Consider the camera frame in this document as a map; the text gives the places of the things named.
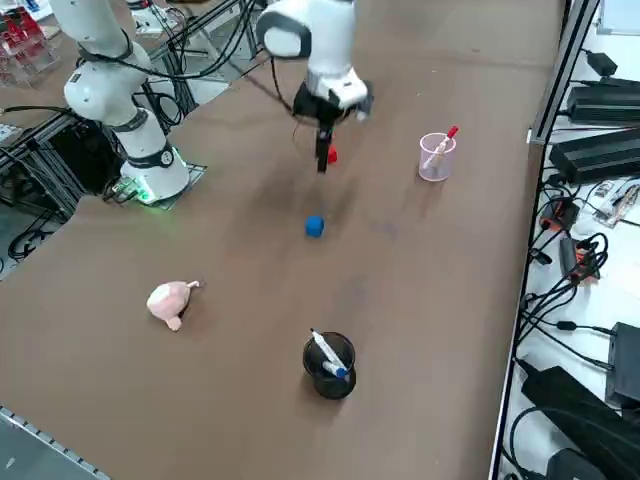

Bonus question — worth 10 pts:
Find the pink translucent plastic cup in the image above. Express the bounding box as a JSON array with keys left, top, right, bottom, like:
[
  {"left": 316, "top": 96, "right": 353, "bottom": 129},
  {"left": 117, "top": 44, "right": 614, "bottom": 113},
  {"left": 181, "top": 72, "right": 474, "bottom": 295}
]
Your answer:
[{"left": 418, "top": 131, "right": 458, "bottom": 183}]

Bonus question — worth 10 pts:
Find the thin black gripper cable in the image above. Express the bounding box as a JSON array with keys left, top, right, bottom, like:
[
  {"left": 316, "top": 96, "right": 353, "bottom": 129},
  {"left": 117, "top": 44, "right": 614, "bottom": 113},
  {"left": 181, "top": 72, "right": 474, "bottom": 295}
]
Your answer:
[{"left": 258, "top": 53, "right": 302, "bottom": 151}]

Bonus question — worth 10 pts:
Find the small black power adapter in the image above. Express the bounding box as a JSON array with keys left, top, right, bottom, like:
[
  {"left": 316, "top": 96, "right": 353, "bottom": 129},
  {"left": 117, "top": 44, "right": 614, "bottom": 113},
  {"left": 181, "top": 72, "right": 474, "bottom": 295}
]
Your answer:
[{"left": 584, "top": 49, "right": 620, "bottom": 77}]

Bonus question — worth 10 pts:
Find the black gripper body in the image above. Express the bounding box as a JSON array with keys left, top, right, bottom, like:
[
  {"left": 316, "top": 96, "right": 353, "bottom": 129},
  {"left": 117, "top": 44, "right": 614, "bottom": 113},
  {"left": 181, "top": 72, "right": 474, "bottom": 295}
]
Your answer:
[{"left": 292, "top": 83, "right": 360, "bottom": 126}]

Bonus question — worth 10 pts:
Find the black aluminium frame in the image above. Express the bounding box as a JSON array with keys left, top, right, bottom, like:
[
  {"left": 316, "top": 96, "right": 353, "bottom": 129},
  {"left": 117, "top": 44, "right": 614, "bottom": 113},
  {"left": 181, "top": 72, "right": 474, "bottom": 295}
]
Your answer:
[{"left": 0, "top": 107, "right": 121, "bottom": 224}]

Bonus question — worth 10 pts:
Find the grey aluminium rail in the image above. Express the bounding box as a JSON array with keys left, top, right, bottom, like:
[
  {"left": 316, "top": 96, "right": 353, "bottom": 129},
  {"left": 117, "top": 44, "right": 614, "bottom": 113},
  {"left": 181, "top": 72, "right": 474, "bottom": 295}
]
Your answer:
[{"left": 0, "top": 405, "right": 110, "bottom": 480}]

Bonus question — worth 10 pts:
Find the pink plush toy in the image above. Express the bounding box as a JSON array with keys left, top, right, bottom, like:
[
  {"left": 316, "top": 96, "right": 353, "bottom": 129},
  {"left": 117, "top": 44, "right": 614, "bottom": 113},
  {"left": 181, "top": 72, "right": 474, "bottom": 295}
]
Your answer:
[{"left": 146, "top": 279, "right": 205, "bottom": 332}]

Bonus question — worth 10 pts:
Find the clear acrylic shelf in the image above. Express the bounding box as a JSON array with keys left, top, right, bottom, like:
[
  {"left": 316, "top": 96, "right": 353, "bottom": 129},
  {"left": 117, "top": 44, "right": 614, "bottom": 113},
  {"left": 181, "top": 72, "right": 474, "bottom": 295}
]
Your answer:
[{"left": 0, "top": 7, "right": 62, "bottom": 90}]

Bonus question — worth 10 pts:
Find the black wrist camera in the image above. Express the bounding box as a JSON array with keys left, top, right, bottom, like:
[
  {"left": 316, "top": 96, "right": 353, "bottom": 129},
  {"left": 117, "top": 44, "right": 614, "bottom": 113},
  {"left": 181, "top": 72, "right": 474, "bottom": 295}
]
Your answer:
[{"left": 355, "top": 92, "right": 376, "bottom": 124}]

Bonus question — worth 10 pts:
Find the black floor cable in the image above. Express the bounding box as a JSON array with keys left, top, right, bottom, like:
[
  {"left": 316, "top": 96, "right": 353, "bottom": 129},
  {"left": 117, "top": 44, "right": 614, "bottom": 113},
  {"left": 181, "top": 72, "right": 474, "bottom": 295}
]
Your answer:
[{"left": 514, "top": 319, "right": 617, "bottom": 372}]

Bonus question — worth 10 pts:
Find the black box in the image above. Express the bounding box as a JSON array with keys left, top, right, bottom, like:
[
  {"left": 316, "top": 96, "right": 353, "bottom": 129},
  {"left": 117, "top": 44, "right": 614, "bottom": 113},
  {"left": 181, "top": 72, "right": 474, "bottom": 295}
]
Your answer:
[{"left": 603, "top": 321, "right": 640, "bottom": 410}]

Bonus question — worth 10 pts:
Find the aluminium camera post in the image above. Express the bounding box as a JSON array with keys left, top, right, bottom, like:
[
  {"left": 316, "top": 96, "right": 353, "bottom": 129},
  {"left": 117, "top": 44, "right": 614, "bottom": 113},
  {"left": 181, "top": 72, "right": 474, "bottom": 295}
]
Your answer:
[{"left": 529, "top": 0, "right": 601, "bottom": 146}]

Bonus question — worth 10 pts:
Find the black orange power device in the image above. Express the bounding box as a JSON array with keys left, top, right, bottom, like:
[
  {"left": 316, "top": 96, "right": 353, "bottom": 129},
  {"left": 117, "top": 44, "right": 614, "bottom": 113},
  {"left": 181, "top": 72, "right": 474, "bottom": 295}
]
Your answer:
[
  {"left": 558, "top": 235, "right": 602, "bottom": 285},
  {"left": 541, "top": 196, "right": 582, "bottom": 233}
]

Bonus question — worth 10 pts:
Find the large black power brick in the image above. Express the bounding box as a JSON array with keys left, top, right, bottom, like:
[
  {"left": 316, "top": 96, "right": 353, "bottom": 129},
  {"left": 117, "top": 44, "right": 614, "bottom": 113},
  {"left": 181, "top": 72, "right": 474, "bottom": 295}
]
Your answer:
[
  {"left": 548, "top": 127, "right": 640, "bottom": 184},
  {"left": 565, "top": 85, "right": 640, "bottom": 126}
]

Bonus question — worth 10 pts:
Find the white marker red cap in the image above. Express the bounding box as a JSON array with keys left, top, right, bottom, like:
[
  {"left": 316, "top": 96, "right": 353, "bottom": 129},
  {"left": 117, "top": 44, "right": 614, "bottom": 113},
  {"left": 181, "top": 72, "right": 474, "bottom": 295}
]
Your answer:
[{"left": 422, "top": 125, "right": 460, "bottom": 171}]

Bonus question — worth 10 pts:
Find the black mesh pen cup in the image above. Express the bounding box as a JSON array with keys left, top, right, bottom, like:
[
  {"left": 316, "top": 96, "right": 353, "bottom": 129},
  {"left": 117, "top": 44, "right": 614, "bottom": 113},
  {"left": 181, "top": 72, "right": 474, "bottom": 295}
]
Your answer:
[{"left": 302, "top": 330, "right": 358, "bottom": 401}]

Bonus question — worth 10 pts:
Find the clear packet with parts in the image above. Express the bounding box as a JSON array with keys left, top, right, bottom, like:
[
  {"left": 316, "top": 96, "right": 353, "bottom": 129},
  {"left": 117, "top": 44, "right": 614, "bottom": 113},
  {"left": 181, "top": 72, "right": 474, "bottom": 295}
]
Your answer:
[{"left": 593, "top": 179, "right": 640, "bottom": 230}]

